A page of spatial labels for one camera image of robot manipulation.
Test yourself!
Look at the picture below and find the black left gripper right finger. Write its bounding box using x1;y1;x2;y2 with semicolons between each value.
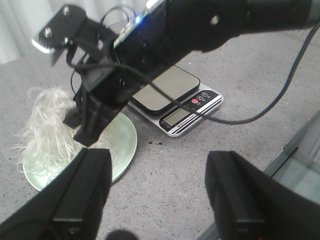
205;151;320;240

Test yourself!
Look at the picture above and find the pale green round plate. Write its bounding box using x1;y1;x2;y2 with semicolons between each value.
22;113;137;191

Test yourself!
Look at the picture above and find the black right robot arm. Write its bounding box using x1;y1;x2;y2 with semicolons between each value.
61;0;320;146

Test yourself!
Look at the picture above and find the silver digital kitchen scale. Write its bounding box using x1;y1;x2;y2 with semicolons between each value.
128;65;224;137

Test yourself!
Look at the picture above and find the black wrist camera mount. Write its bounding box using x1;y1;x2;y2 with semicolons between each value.
31;4;117;66

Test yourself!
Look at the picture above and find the black cable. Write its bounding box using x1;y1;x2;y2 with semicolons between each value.
66;4;320;125

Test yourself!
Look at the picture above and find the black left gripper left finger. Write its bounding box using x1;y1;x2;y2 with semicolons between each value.
0;148;112;240

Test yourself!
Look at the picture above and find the white vermicelli noodle bundle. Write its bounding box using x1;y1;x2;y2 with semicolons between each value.
11;87;84;191

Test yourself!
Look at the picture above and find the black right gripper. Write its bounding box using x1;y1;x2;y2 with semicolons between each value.
63;7;195;147

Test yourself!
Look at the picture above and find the white pleated curtain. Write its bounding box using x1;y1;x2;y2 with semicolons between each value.
0;0;146;64

